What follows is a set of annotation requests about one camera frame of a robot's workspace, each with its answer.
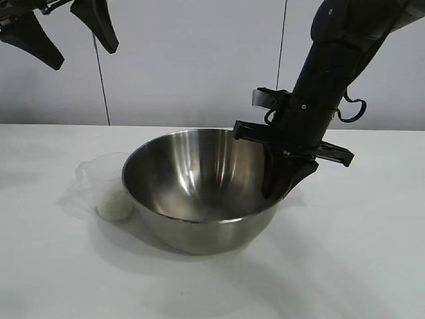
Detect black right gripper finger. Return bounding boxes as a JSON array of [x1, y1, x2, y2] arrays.
[[287, 160, 320, 194], [260, 148, 294, 200]]

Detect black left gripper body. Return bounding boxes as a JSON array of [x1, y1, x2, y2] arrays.
[[0, 0, 77, 33]]

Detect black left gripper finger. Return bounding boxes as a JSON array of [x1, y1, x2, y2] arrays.
[[0, 12, 64, 70], [69, 0, 120, 54]]

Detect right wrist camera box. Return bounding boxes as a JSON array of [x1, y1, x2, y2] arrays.
[[251, 87, 293, 111]]

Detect white rice grains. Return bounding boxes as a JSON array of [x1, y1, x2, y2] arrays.
[[98, 189, 135, 223]]

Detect clear plastic measuring cup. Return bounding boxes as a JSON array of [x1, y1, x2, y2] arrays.
[[76, 152, 135, 223]]

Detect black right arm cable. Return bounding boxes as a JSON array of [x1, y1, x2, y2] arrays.
[[335, 85, 367, 122]]

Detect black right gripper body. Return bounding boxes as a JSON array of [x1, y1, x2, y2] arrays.
[[232, 93, 355, 167]]

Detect stainless steel mixing bowl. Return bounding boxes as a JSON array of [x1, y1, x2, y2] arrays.
[[121, 128, 292, 256]]

